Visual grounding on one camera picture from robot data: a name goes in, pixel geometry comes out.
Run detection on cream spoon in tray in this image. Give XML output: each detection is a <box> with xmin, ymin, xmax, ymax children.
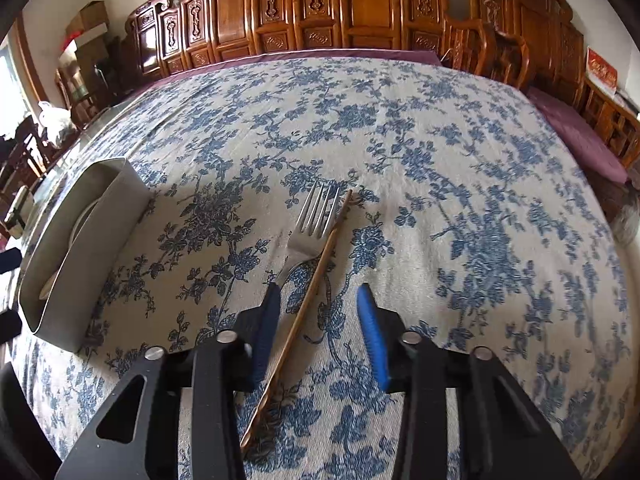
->
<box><xmin>38</xmin><ymin>196</ymin><xmax>104</xmax><ymax>302</ymax></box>

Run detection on silver metal fork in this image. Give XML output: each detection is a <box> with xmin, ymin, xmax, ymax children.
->
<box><xmin>276</xmin><ymin>182</ymin><xmax>338</xmax><ymax>288</ymax></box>

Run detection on red sign card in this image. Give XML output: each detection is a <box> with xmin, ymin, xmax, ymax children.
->
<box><xmin>586</xmin><ymin>47</ymin><xmax>617</xmax><ymax>96</ymax></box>

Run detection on cardboard boxes stack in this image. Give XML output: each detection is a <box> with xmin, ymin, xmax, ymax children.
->
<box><xmin>55</xmin><ymin>0</ymin><xmax>116</xmax><ymax>122</ymax></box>

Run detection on carved wooden bench back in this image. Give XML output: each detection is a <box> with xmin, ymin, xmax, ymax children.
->
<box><xmin>122</xmin><ymin>0</ymin><xmax>449</xmax><ymax>82</ymax></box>

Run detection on carved wooden chair right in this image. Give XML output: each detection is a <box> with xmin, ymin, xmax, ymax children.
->
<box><xmin>469</xmin><ymin>0</ymin><xmax>639</xmax><ymax>168</ymax></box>

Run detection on blue floral tablecloth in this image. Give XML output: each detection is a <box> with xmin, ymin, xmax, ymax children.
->
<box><xmin>11</xmin><ymin>58</ymin><xmax>639</xmax><ymax>479</ymax></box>

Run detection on grey metal tray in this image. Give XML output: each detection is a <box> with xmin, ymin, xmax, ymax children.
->
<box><xmin>18</xmin><ymin>158</ymin><xmax>151</xmax><ymax>352</ymax></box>

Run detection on dark brown wooden chopstick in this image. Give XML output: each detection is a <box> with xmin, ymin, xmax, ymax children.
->
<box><xmin>240</xmin><ymin>188</ymin><xmax>352</xmax><ymax>455</ymax></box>

